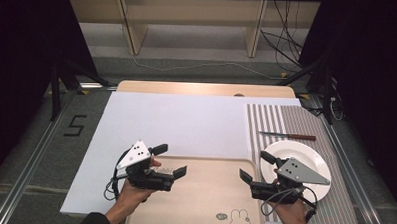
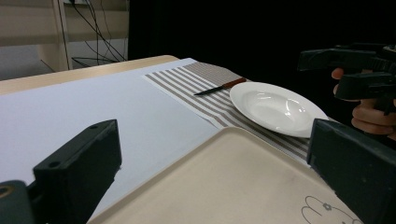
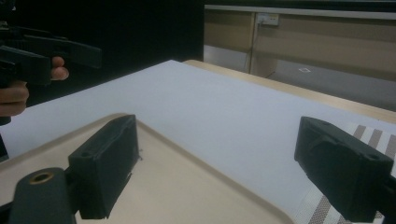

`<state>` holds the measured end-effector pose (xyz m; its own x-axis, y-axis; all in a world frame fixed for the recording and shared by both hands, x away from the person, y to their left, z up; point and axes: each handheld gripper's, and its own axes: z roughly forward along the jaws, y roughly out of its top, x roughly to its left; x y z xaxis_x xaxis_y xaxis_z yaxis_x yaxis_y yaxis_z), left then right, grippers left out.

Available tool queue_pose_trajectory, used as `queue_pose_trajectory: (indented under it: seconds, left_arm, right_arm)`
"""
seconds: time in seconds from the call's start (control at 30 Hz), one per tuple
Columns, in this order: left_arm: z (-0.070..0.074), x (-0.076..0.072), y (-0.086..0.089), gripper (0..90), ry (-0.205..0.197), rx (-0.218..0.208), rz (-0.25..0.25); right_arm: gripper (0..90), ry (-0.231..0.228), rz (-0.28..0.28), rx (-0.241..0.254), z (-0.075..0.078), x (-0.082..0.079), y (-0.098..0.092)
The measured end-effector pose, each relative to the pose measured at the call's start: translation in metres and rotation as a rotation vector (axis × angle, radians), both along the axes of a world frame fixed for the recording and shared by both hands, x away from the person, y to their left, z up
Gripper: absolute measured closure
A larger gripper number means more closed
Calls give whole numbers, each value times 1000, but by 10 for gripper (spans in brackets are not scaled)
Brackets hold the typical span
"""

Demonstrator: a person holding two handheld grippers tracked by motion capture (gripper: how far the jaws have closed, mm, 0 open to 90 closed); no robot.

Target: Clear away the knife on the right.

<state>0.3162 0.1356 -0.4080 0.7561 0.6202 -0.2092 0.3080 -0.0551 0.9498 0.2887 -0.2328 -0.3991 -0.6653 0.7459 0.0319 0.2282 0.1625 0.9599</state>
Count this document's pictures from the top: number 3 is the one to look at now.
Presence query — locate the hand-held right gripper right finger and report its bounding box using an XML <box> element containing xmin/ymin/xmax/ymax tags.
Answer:
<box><xmin>293</xmin><ymin>116</ymin><xmax>396</xmax><ymax>224</ymax></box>

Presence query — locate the brown striped white cloth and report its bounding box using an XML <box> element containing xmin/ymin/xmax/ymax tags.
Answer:
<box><xmin>293</xmin><ymin>122</ymin><xmax>396</xmax><ymax>224</ymax></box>

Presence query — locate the white cable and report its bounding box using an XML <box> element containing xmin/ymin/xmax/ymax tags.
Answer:
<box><xmin>245</xmin><ymin>21</ymin><xmax>261</xmax><ymax>75</ymax></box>

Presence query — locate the beige plastic tray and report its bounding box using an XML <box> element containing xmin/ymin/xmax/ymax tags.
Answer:
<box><xmin>0</xmin><ymin>112</ymin><xmax>295</xmax><ymax>224</ymax></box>

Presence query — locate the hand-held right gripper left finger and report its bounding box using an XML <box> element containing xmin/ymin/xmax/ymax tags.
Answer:
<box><xmin>67</xmin><ymin>114</ymin><xmax>140</xmax><ymax>220</ymax></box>

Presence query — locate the white wall socket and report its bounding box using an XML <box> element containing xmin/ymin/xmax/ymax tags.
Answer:
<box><xmin>256</xmin><ymin>12</ymin><xmax>280</xmax><ymax>27</ymax></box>

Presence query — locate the white table sheet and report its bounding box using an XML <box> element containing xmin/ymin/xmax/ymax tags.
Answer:
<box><xmin>0</xmin><ymin>60</ymin><xmax>396</xmax><ymax>220</ymax></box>

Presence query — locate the black curtain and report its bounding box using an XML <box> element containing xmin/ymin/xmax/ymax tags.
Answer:
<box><xmin>0</xmin><ymin>0</ymin><xmax>205</xmax><ymax>107</ymax></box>

